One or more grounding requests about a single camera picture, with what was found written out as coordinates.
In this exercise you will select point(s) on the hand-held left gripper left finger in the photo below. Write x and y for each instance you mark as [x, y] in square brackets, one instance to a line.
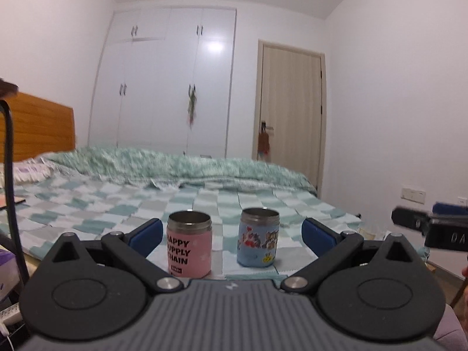
[148, 233]

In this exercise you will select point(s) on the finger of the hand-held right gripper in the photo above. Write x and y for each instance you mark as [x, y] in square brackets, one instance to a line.
[408, 217]
[450, 208]

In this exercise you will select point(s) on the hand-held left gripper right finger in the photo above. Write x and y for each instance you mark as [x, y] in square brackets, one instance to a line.
[316, 236]

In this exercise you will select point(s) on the pink steel cup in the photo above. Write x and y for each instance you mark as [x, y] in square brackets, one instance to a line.
[189, 248]

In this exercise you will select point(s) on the blue cartoon steel cup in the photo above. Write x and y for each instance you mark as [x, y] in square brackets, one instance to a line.
[258, 243]

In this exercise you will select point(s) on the checkered green bed sheet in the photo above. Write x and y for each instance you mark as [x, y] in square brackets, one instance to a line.
[106, 208]

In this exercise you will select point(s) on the green patterned quilt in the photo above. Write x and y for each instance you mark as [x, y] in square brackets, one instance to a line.
[175, 168]

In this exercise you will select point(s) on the person's pink trouser leg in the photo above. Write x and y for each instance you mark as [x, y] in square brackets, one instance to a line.
[448, 331]

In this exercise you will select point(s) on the brown hanging door ornament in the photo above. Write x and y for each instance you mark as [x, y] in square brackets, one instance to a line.
[263, 144]

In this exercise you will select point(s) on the beige wooden door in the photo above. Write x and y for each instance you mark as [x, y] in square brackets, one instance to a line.
[292, 113]

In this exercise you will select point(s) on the purple white pillow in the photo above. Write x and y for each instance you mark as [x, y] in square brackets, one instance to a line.
[31, 170]

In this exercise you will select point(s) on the green hanging wardrobe ornament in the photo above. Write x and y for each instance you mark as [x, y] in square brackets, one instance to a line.
[191, 104]

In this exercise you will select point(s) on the black curved tube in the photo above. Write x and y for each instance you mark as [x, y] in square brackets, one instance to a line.
[11, 190]

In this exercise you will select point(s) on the purple box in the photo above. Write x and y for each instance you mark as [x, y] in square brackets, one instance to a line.
[7, 274]

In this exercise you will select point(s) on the wooden headboard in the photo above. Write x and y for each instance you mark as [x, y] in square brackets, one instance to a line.
[36, 128]

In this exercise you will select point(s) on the white wardrobe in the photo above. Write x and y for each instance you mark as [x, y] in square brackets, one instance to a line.
[164, 80]

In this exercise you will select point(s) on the white power strip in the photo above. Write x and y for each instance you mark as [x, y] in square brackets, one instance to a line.
[10, 313]

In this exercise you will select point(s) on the dark brown round object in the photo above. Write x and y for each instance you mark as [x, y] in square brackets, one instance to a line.
[7, 87]

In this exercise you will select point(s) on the white wall socket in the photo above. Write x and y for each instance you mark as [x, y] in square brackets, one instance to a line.
[463, 203]

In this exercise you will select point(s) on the cream wall switch plate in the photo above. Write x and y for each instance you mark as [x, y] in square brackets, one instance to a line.
[413, 194]

